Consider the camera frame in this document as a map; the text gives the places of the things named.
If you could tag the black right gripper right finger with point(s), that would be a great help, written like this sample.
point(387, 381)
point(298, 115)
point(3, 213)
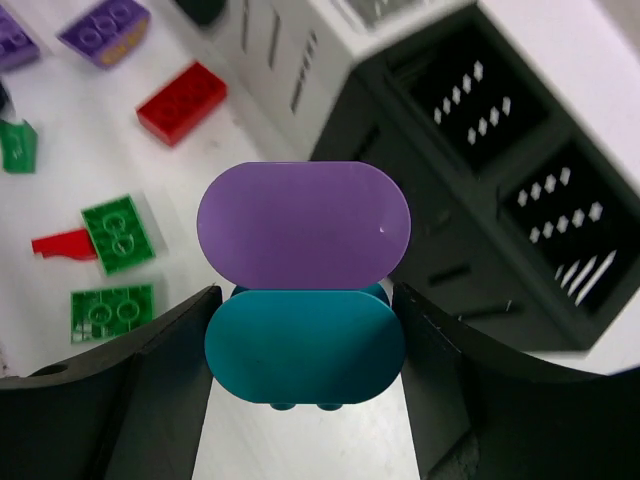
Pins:
point(479, 409)

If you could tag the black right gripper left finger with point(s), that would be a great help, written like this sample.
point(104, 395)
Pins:
point(131, 408)

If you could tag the teal rounded lego piece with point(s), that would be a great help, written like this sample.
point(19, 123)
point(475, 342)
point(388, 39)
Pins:
point(284, 348)

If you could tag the purple rounded lego piece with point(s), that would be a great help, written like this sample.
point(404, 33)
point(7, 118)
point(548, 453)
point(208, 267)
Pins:
point(303, 225)

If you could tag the green lego brick middle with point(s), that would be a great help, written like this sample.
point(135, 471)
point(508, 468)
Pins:
point(103, 314)

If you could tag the small red lego piece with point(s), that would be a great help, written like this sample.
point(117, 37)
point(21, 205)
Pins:
point(74, 244)

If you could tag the green curved lego brick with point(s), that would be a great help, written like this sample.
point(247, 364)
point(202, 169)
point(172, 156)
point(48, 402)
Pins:
point(118, 235)

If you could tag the black double bin container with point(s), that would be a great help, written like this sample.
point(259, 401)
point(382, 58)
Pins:
point(521, 227)

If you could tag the small green lego piece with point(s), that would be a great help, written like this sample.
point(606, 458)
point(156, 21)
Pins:
point(19, 144)

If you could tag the red rectangular lego brick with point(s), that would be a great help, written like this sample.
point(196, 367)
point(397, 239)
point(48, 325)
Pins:
point(182, 104)

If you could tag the purple printed lego brick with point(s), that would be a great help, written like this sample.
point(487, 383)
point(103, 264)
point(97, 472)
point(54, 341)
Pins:
point(108, 32)

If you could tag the purple rectangular lego brick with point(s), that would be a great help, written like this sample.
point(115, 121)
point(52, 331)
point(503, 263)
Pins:
point(17, 48)

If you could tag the white double bin container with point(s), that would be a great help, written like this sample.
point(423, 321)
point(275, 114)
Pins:
point(294, 57)

